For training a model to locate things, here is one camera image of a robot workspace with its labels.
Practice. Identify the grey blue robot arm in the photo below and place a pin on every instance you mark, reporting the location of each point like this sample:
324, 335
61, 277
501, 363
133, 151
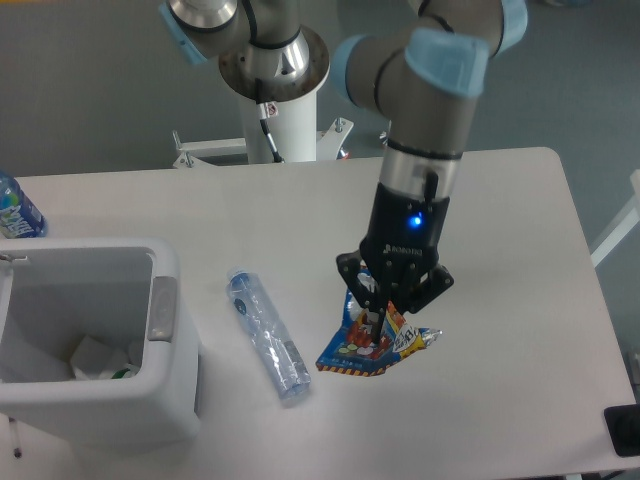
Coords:
425, 80

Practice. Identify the white crumpled paper trash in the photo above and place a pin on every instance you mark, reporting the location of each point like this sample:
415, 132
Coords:
94, 360

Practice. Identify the black pen under trash can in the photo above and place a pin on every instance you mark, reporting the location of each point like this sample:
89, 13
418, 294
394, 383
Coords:
15, 438

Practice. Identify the white pedestal foot bracket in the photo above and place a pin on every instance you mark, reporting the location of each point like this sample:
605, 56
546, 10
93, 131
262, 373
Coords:
227, 152

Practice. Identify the crushed clear plastic bottle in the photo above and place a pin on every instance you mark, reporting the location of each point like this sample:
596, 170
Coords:
268, 334

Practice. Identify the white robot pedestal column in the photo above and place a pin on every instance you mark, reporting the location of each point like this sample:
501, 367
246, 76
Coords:
293, 129

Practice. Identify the blue cartoon snack bag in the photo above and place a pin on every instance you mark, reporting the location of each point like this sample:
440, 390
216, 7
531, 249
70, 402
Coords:
352, 351

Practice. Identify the black clamp at table edge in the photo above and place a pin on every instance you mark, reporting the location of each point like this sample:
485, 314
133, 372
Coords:
623, 425

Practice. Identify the blue labelled water bottle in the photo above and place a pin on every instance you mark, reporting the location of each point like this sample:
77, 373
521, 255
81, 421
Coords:
20, 218

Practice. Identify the white table leg frame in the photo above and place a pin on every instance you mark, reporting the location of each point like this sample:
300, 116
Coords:
619, 227

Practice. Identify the white plastic trash can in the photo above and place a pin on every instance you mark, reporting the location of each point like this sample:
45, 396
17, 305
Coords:
123, 292

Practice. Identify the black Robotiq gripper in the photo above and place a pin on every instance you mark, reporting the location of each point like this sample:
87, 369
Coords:
398, 258

